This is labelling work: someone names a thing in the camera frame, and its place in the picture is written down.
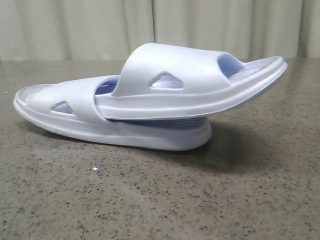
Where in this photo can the light blue slipper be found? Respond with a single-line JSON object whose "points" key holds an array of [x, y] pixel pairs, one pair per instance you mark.
{"points": [[160, 81], [70, 109]]}

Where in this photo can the pale green curtain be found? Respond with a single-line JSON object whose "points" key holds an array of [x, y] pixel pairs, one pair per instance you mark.
{"points": [[112, 29]]}

